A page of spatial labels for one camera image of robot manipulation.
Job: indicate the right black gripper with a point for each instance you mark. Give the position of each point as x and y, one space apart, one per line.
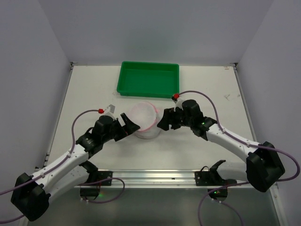
173 118

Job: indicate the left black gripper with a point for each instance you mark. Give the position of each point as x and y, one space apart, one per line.
121 129

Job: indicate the white mesh laundry bag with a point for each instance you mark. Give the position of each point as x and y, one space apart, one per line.
146 116

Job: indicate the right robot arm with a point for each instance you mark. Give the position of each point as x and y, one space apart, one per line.
262 166

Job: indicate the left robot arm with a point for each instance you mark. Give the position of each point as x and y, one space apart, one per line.
33 193

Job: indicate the green plastic tray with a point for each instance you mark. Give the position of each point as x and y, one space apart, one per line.
145 79

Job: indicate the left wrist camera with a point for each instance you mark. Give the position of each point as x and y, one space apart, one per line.
109 111

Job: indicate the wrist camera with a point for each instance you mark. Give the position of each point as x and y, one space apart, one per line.
109 111
177 101

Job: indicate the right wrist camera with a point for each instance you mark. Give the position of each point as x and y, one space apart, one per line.
177 101

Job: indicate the aluminium mounting rail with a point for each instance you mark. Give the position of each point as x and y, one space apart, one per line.
141 178

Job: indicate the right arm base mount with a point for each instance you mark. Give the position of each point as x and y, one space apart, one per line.
210 177

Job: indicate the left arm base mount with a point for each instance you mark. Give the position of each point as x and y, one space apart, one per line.
92 187

